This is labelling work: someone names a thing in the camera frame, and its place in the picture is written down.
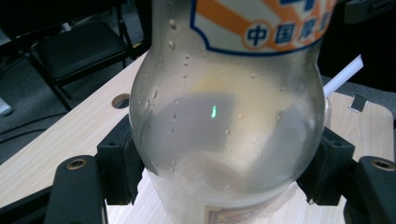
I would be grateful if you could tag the grey table clamp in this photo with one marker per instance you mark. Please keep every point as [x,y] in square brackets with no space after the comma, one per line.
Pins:
[358,102]

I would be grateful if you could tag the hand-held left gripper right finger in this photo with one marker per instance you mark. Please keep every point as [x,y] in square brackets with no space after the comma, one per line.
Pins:
[330,168]

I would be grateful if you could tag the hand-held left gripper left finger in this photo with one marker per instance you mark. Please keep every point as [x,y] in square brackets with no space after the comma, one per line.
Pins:
[120,165]

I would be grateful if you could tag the white drinking straw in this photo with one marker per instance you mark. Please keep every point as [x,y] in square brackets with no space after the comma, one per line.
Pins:
[342,74]

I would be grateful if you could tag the black folding chair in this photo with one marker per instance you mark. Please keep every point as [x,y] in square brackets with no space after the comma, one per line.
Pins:
[77,53]

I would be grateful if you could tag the clear bottle with red cap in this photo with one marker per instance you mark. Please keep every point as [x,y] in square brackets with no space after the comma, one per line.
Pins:
[227,118]

